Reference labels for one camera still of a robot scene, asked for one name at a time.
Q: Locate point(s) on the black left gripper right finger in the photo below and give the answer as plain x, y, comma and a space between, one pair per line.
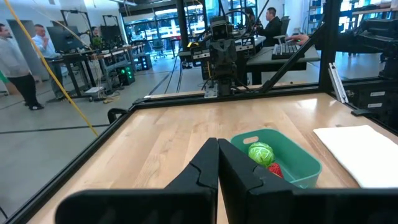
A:
280, 205

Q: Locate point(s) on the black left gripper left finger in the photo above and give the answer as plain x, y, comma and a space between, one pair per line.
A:
155, 205

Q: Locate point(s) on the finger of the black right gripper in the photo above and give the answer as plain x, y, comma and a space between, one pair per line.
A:
217, 62
230, 62

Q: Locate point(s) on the red strawberry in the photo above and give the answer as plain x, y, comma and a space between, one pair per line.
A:
276, 170

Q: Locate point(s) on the green lettuce head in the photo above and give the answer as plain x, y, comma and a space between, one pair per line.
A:
261, 154

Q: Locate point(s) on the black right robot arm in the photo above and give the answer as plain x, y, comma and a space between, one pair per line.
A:
225, 87

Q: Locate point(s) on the teal plastic tupperware container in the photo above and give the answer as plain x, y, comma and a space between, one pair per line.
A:
295, 158

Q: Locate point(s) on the yellow tag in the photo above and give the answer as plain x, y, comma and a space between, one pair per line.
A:
192, 44

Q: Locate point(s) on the grey office desk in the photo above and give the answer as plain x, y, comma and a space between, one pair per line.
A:
264, 60

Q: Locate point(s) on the person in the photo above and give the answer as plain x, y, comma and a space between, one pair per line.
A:
15, 65
272, 28
46, 46
94, 31
250, 15

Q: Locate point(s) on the black keyboard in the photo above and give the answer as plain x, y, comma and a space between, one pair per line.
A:
284, 51

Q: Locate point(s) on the grey office chair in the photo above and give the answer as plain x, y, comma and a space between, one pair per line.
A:
285, 28

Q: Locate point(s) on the person's hand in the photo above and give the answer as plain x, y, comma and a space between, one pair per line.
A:
298, 39

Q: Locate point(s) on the computer tower with green lights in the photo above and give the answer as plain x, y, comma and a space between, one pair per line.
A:
126, 74

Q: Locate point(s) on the white folded cloth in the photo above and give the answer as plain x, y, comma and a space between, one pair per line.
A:
363, 155

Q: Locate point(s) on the silver aluminium bar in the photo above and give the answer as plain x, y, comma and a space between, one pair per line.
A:
338, 84

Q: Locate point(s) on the black desk monitor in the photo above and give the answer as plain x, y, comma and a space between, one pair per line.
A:
63, 39

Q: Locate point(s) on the black machine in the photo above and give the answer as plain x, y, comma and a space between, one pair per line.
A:
379, 34

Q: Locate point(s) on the silver base bracket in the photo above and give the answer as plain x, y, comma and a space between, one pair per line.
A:
211, 91

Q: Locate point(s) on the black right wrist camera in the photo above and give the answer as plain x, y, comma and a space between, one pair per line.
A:
222, 31

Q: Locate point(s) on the black metal table frame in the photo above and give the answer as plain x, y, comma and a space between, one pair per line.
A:
331, 46

